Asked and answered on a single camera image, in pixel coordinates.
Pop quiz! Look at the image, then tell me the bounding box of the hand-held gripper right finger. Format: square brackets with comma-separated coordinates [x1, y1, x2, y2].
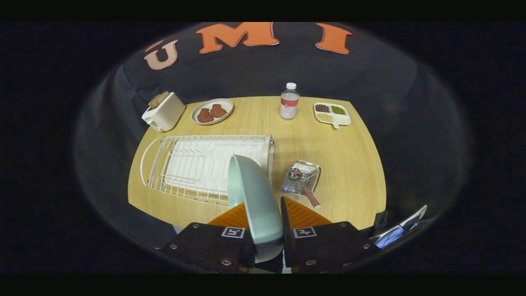
[281, 196, 381, 275]

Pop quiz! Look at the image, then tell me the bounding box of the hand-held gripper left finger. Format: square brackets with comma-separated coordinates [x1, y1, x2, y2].
[158, 201, 256, 274]

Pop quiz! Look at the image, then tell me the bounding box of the light green plate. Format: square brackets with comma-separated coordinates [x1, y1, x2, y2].
[227, 154, 285, 264]

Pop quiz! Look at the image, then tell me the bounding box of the small metal basket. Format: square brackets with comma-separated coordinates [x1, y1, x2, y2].
[281, 160, 322, 196]

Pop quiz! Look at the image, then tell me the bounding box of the white wire dish rack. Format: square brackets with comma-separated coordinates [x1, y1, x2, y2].
[140, 134, 275, 206]

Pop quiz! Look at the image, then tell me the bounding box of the white divided dish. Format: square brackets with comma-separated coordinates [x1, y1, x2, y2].
[314, 102, 352, 130]

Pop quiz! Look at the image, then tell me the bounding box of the beige plate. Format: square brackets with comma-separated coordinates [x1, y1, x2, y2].
[191, 98, 234, 125]

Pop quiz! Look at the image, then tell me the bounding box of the white drip tray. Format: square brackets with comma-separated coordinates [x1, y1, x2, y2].
[164, 138, 268, 196]

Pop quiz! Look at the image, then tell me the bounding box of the clear bottle with red label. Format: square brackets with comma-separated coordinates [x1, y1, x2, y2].
[280, 83, 300, 120]

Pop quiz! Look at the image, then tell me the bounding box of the white toaster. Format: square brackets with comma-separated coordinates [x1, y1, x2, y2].
[141, 91, 186, 132]

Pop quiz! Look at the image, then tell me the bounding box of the brown toast slice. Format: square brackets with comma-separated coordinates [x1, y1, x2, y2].
[148, 91, 169, 109]

